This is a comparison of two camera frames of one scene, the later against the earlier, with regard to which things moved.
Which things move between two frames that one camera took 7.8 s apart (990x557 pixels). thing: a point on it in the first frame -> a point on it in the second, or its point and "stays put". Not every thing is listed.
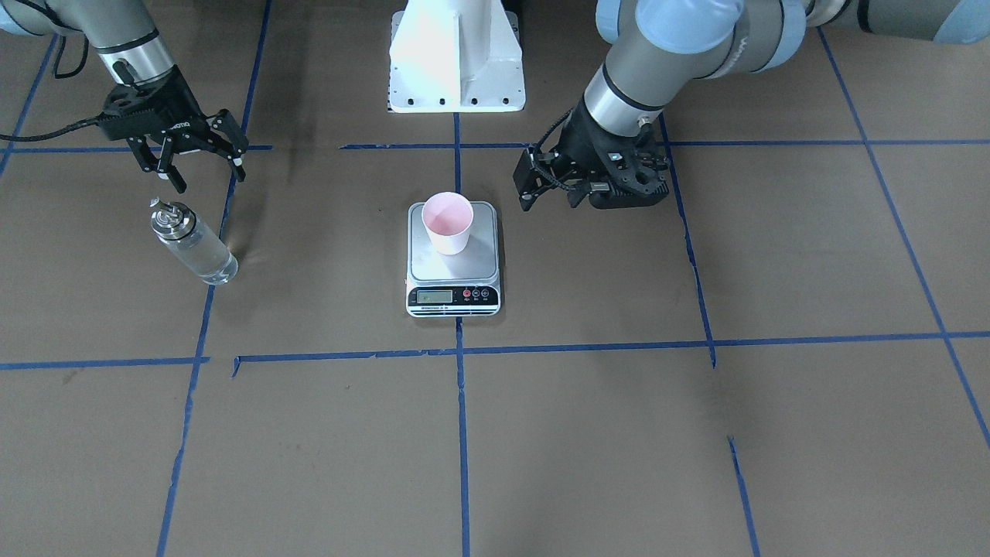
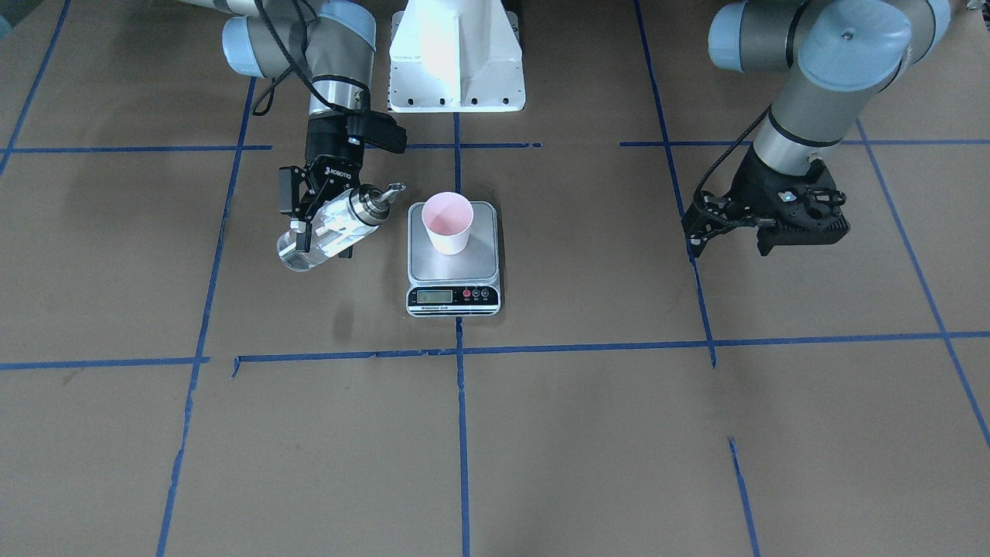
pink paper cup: x=448 y=217 stays put
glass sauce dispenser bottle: x=178 y=226 -> x=353 y=213
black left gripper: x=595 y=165 -> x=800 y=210
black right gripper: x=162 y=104 -> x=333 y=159
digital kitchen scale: x=465 y=285 stays put
